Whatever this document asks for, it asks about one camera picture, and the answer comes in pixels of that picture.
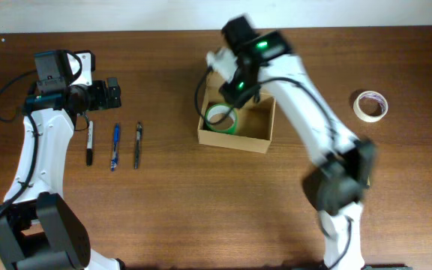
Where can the beige masking tape roll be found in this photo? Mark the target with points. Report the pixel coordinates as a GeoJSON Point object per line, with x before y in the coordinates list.
{"type": "Point", "coordinates": [373, 95]}

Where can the blue ballpoint pen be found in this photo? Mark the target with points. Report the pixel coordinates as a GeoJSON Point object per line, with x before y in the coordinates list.
{"type": "Point", "coordinates": [115, 148]}

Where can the white black permanent marker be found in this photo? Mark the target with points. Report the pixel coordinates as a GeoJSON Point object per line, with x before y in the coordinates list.
{"type": "Point", "coordinates": [89, 144]}

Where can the black clear ballpoint pen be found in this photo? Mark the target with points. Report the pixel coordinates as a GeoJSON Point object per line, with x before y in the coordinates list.
{"type": "Point", "coordinates": [139, 131]}

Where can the green tape roll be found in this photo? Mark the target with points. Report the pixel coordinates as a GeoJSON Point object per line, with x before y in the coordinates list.
{"type": "Point", "coordinates": [222, 118]}

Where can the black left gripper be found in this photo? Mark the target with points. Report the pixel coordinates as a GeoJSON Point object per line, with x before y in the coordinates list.
{"type": "Point", "coordinates": [112, 92]}

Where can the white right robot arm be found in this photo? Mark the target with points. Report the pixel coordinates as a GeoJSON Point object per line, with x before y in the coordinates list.
{"type": "Point", "coordinates": [342, 162]}

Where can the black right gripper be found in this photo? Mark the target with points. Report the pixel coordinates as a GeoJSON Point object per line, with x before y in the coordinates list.
{"type": "Point", "coordinates": [239, 92]}

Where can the open cardboard box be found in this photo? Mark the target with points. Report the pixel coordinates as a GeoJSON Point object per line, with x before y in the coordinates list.
{"type": "Point", "coordinates": [255, 120]}

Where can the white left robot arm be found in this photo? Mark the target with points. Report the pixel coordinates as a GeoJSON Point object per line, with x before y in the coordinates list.
{"type": "Point", "coordinates": [38, 230]}

